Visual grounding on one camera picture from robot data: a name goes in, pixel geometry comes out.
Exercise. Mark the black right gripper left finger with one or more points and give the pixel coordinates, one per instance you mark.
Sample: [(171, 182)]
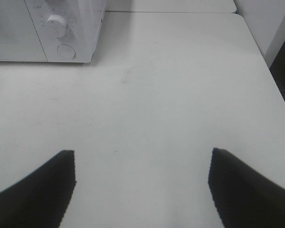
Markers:
[(40, 200)]

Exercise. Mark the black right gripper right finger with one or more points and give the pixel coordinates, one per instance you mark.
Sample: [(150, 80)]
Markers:
[(243, 197)]

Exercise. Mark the white microwave door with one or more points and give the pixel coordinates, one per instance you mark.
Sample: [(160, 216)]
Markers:
[(18, 38)]

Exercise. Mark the white microwave knob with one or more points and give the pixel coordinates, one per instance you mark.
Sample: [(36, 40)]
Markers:
[(56, 26)]

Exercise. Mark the round white door button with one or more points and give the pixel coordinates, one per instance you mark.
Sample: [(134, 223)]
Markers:
[(66, 51)]

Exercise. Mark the white microwave oven body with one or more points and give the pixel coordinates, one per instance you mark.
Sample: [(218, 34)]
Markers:
[(84, 18)]

